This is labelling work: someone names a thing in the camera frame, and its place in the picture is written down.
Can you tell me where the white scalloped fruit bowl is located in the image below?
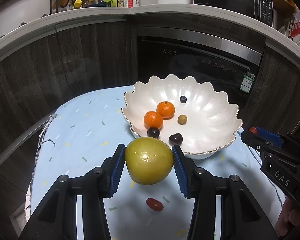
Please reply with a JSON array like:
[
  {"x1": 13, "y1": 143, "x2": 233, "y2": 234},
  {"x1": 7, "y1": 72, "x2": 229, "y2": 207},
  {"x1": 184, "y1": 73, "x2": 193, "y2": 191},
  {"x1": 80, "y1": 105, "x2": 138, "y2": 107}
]
[{"x1": 121, "y1": 74, "x2": 243, "y2": 160}]

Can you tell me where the orange tangerine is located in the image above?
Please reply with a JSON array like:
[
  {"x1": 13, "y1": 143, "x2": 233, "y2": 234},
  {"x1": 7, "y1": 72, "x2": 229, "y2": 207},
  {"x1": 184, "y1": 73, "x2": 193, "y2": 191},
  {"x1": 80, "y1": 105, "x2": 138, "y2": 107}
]
[
  {"x1": 143, "y1": 111, "x2": 164, "y2": 129},
  {"x1": 157, "y1": 101, "x2": 175, "y2": 119}
]

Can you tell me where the green lidded jar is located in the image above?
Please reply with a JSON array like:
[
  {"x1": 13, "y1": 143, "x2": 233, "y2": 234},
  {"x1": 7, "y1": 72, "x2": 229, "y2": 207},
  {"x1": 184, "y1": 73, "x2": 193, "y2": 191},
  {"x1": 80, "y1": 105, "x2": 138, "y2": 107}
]
[{"x1": 98, "y1": 0, "x2": 116, "y2": 7}]

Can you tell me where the built-in black dishwasher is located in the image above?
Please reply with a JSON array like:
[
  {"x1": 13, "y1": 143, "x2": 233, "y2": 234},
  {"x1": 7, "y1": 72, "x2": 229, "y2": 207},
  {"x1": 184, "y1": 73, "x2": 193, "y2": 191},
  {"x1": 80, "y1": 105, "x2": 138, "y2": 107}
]
[{"x1": 137, "y1": 27, "x2": 262, "y2": 109}]

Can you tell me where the large yellow-green citrus fruit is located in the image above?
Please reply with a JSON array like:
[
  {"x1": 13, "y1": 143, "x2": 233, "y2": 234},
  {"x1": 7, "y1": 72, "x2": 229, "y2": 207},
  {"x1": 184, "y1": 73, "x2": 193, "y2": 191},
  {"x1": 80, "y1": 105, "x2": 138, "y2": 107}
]
[{"x1": 125, "y1": 137, "x2": 173, "y2": 185}]

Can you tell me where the person's right hand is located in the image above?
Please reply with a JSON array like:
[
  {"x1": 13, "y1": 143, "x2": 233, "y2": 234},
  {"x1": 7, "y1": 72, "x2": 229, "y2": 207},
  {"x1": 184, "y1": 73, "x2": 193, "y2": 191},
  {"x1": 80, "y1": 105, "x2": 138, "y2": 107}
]
[{"x1": 275, "y1": 197, "x2": 300, "y2": 237}]

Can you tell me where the yellow cap bottle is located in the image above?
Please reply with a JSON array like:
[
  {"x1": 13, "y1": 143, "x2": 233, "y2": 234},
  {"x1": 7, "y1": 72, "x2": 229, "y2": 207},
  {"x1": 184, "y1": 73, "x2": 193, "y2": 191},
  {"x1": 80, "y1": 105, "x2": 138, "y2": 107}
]
[{"x1": 74, "y1": 0, "x2": 82, "y2": 9}]

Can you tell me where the light blue patterned cloth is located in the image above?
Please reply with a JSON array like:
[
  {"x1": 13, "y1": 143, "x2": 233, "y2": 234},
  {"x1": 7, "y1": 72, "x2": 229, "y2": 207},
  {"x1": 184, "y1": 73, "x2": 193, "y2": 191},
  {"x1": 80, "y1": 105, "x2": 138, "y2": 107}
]
[{"x1": 26, "y1": 86, "x2": 285, "y2": 239}]

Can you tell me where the red plastic bag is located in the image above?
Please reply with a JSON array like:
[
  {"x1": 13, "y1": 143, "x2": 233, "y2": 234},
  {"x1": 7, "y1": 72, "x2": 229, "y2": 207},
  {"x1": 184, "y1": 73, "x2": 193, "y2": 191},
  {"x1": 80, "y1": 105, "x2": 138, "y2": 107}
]
[{"x1": 279, "y1": 7, "x2": 300, "y2": 47}]

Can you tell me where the orange tangerine in bowl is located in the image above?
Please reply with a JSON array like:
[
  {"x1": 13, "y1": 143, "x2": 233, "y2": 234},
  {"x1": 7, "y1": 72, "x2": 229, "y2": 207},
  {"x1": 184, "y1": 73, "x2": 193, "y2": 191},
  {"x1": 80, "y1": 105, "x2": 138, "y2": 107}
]
[{"x1": 157, "y1": 101, "x2": 175, "y2": 119}]

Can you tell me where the small tan longan in bowl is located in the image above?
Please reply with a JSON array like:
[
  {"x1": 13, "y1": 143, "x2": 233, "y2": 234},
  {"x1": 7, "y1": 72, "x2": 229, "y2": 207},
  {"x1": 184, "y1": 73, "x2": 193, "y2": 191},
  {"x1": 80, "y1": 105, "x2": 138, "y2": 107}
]
[{"x1": 177, "y1": 114, "x2": 187, "y2": 125}]

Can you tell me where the red cherry tomato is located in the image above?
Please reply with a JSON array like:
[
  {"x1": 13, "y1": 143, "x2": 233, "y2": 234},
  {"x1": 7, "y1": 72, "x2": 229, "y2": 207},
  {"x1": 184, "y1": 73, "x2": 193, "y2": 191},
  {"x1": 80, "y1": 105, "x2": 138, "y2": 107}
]
[
  {"x1": 146, "y1": 198, "x2": 164, "y2": 212},
  {"x1": 249, "y1": 127, "x2": 257, "y2": 134}
]

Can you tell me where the dark blueberry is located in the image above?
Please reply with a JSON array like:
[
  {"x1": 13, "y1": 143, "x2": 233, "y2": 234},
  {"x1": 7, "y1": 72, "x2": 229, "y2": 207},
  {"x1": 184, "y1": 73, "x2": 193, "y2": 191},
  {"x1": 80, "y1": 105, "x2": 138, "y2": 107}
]
[{"x1": 180, "y1": 96, "x2": 187, "y2": 103}]

